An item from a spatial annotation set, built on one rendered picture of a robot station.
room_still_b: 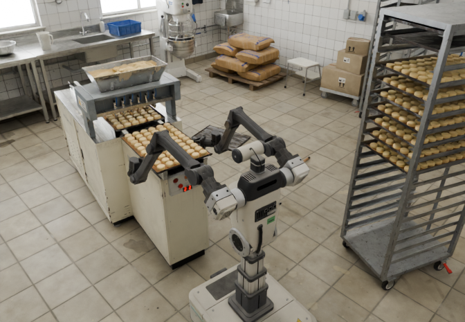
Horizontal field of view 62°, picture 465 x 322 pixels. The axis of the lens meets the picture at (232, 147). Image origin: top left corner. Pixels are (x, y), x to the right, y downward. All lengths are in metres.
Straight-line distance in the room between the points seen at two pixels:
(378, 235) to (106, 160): 2.16
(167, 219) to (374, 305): 1.51
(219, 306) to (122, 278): 0.88
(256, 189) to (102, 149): 1.57
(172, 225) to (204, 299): 0.55
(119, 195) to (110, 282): 0.68
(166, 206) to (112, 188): 0.73
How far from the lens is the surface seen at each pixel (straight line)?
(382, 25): 2.47
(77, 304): 3.01
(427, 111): 2.27
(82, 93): 3.01
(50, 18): 6.12
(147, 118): 3.11
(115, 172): 3.17
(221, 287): 2.57
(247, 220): 1.87
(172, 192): 2.54
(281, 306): 2.50
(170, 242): 2.82
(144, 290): 2.96
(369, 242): 3.18
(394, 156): 2.62
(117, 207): 3.34
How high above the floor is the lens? 2.20
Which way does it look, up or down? 29 degrees down
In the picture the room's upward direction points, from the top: straight up
